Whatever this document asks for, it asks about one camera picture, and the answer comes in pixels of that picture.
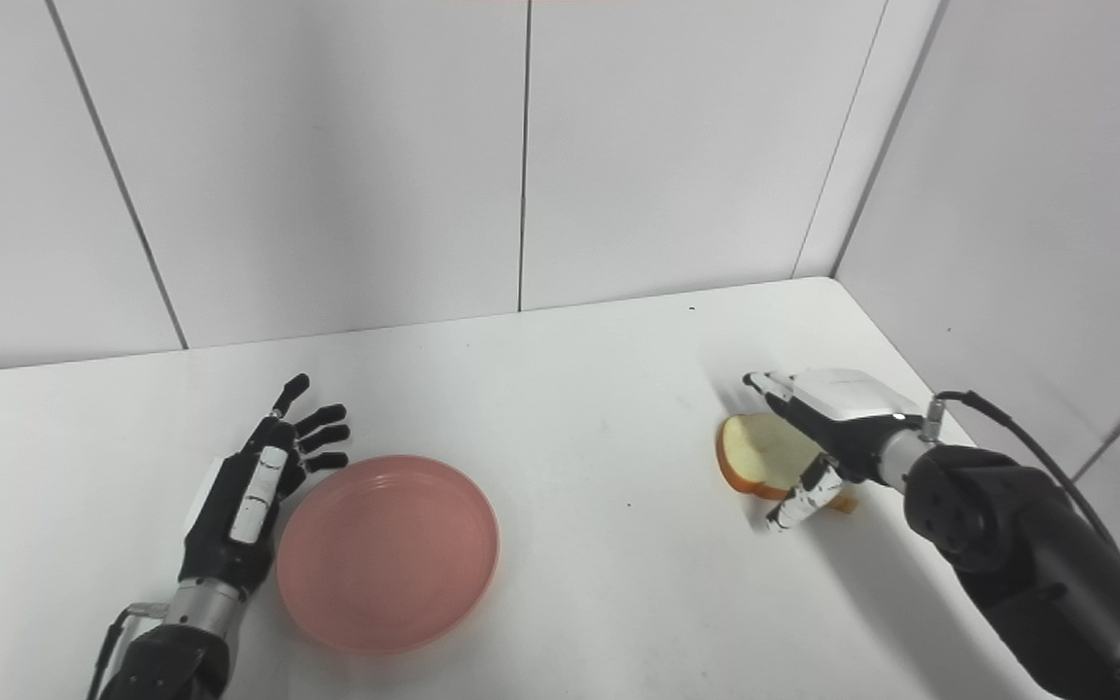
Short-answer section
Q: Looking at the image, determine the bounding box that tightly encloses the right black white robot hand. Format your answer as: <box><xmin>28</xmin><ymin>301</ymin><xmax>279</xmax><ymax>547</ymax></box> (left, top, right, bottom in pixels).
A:
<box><xmin>743</xmin><ymin>368</ymin><xmax>922</xmax><ymax>534</ymax></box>

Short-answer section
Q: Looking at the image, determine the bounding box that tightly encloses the pink round plate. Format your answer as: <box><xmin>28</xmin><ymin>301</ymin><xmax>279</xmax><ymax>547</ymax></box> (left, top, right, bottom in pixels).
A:
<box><xmin>275</xmin><ymin>455</ymin><xmax>501</xmax><ymax>654</ymax></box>

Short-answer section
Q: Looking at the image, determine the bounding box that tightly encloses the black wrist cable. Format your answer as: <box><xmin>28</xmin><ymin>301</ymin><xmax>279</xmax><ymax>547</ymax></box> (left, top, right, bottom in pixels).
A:
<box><xmin>86</xmin><ymin>602</ymin><xmax>170</xmax><ymax>700</ymax></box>
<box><xmin>922</xmin><ymin>390</ymin><xmax>1120</xmax><ymax>556</ymax></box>

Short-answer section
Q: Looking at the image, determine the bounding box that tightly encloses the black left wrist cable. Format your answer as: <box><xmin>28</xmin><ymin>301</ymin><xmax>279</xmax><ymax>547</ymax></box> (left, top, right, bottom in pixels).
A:
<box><xmin>86</xmin><ymin>602</ymin><xmax>170</xmax><ymax>700</ymax></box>

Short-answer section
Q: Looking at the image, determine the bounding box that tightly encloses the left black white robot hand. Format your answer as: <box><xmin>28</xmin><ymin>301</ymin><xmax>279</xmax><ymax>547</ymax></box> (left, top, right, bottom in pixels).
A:
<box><xmin>179</xmin><ymin>373</ymin><xmax>352</xmax><ymax>592</ymax></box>

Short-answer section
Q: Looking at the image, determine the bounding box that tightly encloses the slice of white bread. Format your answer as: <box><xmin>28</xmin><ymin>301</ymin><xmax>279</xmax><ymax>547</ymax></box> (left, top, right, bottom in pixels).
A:
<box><xmin>716</xmin><ymin>412</ymin><xmax>858</xmax><ymax>515</ymax></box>

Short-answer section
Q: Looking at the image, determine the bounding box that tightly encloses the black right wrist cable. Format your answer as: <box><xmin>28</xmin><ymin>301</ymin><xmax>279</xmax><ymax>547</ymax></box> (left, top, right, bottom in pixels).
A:
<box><xmin>922</xmin><ymin>390</ymin><xmax>1120</xmax><ymax>556</ymax></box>

